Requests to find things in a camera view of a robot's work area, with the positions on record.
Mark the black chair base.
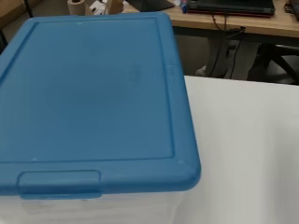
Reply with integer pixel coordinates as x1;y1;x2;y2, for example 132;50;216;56
248;43;299;86

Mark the wooden desk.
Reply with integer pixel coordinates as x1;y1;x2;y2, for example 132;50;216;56
122;0;299;39

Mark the clear plastic box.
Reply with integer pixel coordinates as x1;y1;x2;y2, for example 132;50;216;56
0;189;189;224

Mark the cardboard tape roll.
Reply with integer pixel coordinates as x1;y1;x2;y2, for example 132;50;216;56
66;0;87;16

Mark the black hanging cable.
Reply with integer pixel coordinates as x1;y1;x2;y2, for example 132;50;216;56
210;13;248;79

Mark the blue plastic lid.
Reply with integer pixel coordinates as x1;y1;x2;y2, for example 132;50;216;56
0;12;202;201

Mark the small cardboard box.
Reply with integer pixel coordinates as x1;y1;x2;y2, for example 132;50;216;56
107;0;124;15

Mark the black laptop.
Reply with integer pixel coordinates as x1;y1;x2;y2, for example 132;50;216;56
186;0;277;19

